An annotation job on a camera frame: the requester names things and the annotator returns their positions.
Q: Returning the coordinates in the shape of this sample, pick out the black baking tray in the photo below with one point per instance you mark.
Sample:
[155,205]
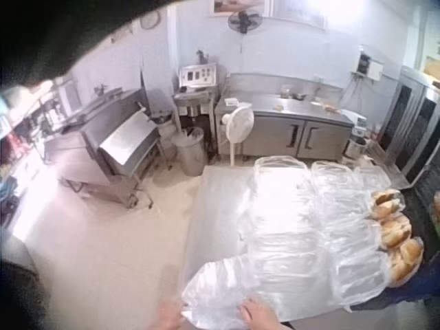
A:
[423,223]

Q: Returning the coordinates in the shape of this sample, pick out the white stand mixer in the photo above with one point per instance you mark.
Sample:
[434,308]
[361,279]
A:
[355,142]

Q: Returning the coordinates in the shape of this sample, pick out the person's left fingers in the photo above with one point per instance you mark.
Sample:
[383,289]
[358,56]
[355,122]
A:
[177,310]

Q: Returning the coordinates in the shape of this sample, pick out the person's right fingers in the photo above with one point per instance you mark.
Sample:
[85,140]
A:
[248,307]

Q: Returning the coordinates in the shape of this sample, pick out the white pedestal fan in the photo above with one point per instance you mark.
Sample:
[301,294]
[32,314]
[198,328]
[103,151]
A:
[236,126]

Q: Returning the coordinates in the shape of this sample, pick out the person's right hand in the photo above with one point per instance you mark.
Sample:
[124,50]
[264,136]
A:
[261,317]

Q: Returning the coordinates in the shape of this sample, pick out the clear plastic bread bag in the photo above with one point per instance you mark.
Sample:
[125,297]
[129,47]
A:
[220,288]

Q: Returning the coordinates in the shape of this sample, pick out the round wall clock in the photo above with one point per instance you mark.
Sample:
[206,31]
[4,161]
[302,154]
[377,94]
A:
[151,19]

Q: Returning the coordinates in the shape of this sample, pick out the bagged bread rolls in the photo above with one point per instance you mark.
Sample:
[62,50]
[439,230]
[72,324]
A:
[385,203]
[407,262]
[395,233]

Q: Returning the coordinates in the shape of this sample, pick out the black wall fan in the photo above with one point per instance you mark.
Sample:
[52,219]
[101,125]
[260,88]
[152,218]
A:
[244,20]

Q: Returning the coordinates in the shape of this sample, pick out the person's left hand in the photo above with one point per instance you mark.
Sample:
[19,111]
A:
[169,315]

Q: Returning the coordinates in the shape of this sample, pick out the rows of clear plastic bags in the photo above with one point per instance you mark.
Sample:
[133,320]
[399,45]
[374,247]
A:
[309,227]

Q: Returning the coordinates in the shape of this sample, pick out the grey trash bin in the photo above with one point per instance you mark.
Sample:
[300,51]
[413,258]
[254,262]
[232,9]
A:
[189,151]

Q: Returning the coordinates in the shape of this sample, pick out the stainless steel oven cabinet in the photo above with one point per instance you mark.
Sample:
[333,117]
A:
[412,127]

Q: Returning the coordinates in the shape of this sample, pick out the white wall electric box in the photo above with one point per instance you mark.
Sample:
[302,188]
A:
[370,67]

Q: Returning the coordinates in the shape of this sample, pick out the small white box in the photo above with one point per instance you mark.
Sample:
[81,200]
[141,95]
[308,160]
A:
[232,101]

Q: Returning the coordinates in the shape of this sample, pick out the white control panel machine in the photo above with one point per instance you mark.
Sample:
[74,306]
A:
[198,75]

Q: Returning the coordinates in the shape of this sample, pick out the stainless steel dough machine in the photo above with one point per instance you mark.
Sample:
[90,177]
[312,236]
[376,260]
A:
[110,151]

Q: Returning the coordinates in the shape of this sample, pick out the framed wall picture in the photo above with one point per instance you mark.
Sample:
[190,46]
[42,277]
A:
[225,7]

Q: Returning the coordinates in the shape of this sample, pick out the stainless steel counter fridge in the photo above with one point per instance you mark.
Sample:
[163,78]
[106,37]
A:
[285,127]

